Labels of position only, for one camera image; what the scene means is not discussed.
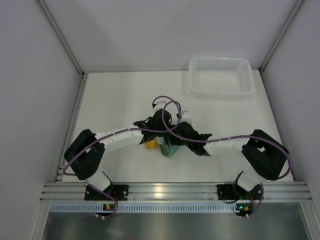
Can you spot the white perforated plastic basket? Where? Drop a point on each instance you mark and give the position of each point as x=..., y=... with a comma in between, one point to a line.
x=228, y=78

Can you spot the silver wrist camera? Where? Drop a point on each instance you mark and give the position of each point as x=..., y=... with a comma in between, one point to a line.
x=184, y=116
x=158, y=106

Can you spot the green fake cucumber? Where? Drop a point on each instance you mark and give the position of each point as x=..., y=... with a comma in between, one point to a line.
x=165, y=148

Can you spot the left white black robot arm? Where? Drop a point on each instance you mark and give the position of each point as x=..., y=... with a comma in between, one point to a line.
x=84, y=155

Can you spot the clear zip bag blue seal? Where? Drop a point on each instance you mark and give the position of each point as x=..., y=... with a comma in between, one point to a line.
x=167, y=138

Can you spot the aluminium mounting rail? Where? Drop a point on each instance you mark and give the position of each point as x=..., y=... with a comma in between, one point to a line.
x=278, y=191

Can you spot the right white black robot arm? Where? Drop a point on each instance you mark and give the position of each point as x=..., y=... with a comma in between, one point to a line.
x=267, y=158

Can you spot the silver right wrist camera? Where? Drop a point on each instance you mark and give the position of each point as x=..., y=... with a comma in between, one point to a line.
x=184, y=116

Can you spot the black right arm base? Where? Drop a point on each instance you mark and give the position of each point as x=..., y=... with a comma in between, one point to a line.
x=232, y=192

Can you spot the white slotted cable duct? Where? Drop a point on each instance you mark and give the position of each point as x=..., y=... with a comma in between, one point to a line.
x=108, y=208

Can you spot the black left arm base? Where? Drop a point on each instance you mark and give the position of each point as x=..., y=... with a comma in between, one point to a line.
x=119, y=192

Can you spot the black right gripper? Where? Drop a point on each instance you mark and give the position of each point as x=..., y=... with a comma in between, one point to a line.
x=176, y=141

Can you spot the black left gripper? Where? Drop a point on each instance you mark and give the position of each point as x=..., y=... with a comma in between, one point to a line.
x=164, y=134

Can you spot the orange fake fruit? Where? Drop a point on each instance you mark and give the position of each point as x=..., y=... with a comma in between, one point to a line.
x=151, y=144

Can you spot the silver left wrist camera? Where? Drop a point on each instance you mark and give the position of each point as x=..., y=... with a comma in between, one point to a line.
x=158, y=106

